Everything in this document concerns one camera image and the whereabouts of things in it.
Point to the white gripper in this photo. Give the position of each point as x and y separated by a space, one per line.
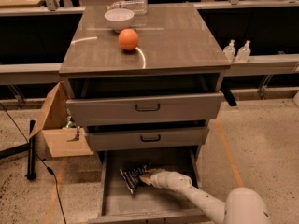
172 181

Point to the clear pump bottle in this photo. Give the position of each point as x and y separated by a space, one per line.
229 51
244 52

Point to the left clear pump bottle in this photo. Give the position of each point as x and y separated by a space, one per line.
229 51

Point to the white bowl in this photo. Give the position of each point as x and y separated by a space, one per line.
119 18

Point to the open cardboard box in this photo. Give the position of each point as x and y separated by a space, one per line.
51 122

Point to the top grey drawer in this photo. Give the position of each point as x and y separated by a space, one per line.
93 112

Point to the orange ball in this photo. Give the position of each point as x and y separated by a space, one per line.
128 39

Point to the bottom grey drawer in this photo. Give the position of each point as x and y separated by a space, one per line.
147 205

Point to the grey drawer cabinet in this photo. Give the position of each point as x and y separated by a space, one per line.
176 55

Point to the grey drawer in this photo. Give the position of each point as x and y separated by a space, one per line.
147 205
93 112
178 137

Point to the middle grey drawer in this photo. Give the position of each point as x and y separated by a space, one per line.
178 137

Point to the blue chip bag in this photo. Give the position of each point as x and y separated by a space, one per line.
132 177

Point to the black stand base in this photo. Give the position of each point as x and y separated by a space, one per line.
30 148

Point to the right clear pump bottle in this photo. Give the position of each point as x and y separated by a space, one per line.
244 52

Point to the clear plastic container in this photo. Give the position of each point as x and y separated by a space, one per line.
139 7

